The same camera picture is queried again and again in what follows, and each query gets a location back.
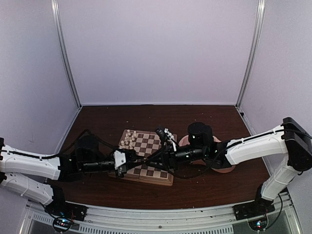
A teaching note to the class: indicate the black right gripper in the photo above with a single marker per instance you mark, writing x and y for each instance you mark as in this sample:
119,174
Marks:
168,157

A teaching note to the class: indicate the white chess pieces row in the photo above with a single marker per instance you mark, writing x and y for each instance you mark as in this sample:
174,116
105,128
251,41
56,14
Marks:
128,139

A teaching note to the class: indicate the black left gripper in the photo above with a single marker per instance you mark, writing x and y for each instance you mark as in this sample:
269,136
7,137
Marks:
122,168

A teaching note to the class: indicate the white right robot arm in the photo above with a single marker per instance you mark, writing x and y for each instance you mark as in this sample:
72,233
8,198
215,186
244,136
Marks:
289,138

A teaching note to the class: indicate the aluminium frame post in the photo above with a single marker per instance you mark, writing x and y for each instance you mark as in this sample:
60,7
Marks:
63,51
259,19

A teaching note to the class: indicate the aluminium frame post right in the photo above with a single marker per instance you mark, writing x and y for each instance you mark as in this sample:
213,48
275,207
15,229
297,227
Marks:
259,19

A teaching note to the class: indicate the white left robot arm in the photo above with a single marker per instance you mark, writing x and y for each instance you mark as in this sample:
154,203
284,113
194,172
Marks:
16,166

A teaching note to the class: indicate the wooden chess board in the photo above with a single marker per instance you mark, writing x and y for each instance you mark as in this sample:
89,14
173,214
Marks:
148,143

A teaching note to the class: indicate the aluminium frame post left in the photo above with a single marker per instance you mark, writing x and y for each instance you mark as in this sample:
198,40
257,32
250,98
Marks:
63,51

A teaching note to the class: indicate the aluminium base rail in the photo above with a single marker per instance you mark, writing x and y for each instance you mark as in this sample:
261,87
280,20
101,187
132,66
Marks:
210,220

